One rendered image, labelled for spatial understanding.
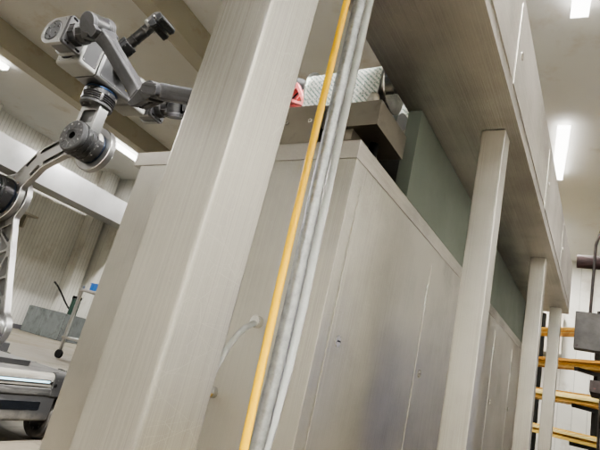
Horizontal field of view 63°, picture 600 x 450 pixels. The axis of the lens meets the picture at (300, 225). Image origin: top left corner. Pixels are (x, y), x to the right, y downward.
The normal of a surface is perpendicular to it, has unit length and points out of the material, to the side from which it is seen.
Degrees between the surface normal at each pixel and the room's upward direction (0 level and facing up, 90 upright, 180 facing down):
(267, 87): 90
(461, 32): 180
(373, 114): 90
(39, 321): 90
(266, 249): 90
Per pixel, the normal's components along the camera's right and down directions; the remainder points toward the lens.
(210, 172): -0.50, -0.36
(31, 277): 0.89, 0.08
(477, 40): -0.23, 0.93
